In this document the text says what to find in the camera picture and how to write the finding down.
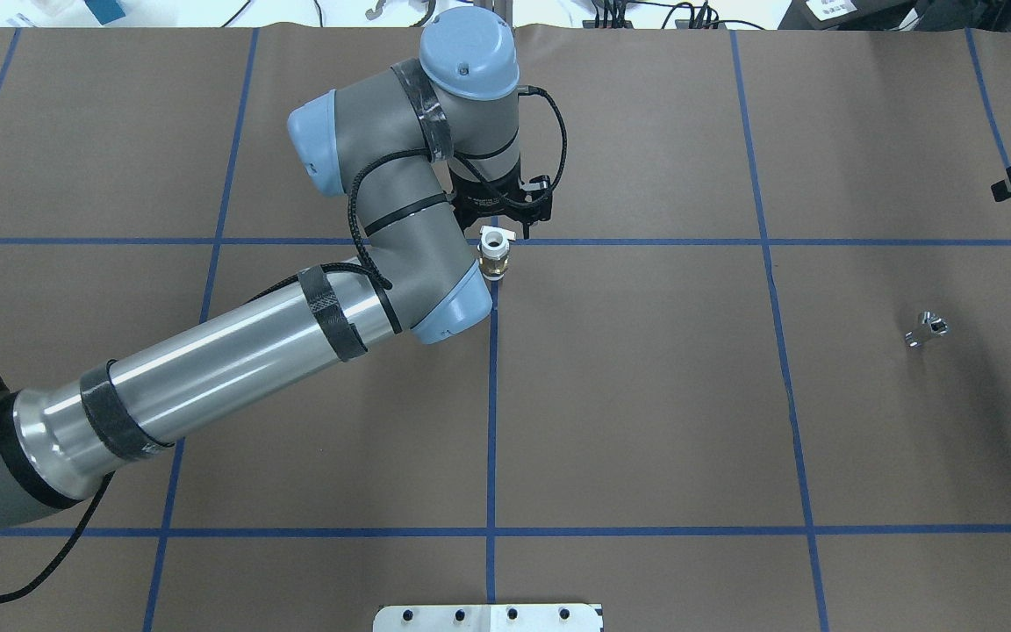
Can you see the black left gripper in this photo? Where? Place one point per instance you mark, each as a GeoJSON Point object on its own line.
{"type": "Point", "coordinates": [481, 204]}

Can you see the white PPR brass valve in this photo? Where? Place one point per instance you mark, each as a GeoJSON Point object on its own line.
{"type": "Point", "coordinates": [494, 249]}

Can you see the chrome metal pipe fitting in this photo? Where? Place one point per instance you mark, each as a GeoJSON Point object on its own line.
{"type": "Point", "coordinates": [928, 326]}

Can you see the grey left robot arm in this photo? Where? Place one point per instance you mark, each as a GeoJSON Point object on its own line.
{"type": "Point", "coordinates": [420, 152]}

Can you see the black device with white label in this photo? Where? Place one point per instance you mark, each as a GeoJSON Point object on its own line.
{"type": "Point", "coordinates": [856, 16]}

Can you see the teal box on bench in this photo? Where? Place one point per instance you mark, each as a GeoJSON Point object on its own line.
{"type": "Point", "coordinates": [106, 12]}

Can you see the white metal camera stand base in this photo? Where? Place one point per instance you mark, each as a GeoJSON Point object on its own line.
{"type": "Point", "coordinates": [491, 617]}

